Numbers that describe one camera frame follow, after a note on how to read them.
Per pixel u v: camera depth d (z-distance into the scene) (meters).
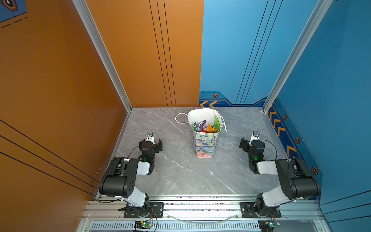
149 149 0.71
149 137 0.80
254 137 0.80
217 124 0.84
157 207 0.74
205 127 0.94
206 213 0.74
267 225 0.70
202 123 0.93
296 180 0.45
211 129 0.86
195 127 0.87
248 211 0.72
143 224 0.71
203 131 0.85
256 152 0.71
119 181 0.45
